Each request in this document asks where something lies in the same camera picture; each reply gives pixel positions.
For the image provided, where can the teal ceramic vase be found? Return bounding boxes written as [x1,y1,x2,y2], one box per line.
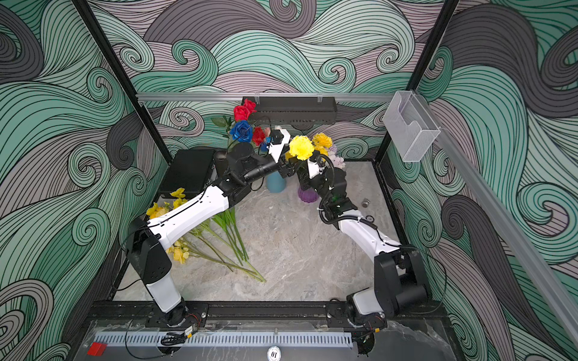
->
[265,172,286,193]

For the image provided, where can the purple glass vase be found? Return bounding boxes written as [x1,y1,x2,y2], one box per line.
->
[297,187,319,204]

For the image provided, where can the black cylindrical vase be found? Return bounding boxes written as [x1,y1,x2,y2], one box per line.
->
[214,150,229,178]

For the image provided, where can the single yellow tulip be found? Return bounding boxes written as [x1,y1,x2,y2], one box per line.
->
[227,208,249,261]

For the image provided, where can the yellow flower bunch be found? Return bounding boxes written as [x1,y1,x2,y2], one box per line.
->
[166,226,266,283]

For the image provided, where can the yellow ranunculus stem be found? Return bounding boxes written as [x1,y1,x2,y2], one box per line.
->
[169,187,265,281]

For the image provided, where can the pale yellow blossom spray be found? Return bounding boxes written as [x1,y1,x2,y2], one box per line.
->
[146,203,171,220]

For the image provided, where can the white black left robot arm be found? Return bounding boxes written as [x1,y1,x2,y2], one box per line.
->
[126,143,289,326]

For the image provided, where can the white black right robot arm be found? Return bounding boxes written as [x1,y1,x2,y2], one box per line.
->
[297,168,430,321]

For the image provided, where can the yellow tulip bouquet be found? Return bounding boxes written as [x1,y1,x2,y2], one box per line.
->
[260,127,271,152]

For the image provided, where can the yellow carnation bouquet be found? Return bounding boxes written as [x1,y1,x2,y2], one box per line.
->
[312,133,346,169]

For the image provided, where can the blue rose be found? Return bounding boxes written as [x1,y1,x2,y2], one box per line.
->
[230,120,253,143]

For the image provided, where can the black hanging tray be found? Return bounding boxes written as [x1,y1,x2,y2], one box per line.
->
[242,96,338,125]

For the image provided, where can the red rose stem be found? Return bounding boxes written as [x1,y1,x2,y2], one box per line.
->
[212,98,269,154]

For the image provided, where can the black ribbed hard case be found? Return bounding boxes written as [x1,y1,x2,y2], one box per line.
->
[158,149,215,199]

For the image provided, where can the red small block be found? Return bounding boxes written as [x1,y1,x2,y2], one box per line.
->
[87,342,107,356]

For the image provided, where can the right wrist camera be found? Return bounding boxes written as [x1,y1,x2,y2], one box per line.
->
[307,160,323,179]

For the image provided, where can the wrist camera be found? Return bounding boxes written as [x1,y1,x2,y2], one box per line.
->
[307,160,323,179]
[268,126,291,163]

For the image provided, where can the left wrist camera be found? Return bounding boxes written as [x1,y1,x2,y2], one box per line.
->
[268,126,291,163]

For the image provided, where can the clear acrylic wall box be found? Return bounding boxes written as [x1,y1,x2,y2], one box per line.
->
[382,90,440,162]

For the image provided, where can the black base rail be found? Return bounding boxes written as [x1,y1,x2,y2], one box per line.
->
[87,299,447,330]

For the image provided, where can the white slotted cable duct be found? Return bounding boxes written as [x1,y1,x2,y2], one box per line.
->
[93,332,353,348]

